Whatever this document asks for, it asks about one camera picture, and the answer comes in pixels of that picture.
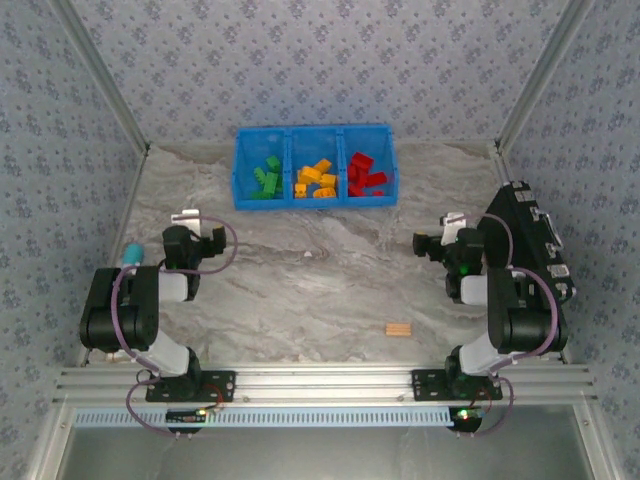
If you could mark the long red lego brick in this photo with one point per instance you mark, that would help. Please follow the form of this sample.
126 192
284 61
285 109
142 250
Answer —
377 178

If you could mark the green sloped lego brick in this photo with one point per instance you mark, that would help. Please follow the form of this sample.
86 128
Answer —
273 162

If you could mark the orange sloped lego brick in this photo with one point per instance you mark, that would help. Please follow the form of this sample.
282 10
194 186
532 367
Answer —
300 190

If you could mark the orange lego arch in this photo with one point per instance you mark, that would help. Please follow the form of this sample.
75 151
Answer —
325 192

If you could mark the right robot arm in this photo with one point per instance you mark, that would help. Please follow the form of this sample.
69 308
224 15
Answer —
480 356

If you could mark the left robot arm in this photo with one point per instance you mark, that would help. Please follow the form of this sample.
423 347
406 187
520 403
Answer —
167 356

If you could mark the teal cylindrical tool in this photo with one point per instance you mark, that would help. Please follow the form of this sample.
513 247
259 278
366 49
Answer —
134 254

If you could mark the black hard case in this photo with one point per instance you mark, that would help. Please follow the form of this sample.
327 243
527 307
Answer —
530 220

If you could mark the small wooden block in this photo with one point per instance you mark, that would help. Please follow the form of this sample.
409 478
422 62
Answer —
398 329

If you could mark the blue three-compartment bin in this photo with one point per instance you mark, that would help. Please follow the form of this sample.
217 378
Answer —
315 145

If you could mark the small controller circuit board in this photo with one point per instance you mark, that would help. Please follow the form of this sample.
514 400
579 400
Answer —
467 415
186 415

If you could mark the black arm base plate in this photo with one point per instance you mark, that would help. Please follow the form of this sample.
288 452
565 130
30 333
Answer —
220 385
425 385

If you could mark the aluminium rail beam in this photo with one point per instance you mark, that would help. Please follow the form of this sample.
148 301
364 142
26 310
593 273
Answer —
320 382

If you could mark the aluminium frame post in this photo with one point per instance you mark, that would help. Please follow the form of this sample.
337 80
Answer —
102 75
543 75

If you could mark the aluminium frame leg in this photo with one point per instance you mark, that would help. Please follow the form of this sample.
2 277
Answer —
48 442
594 440

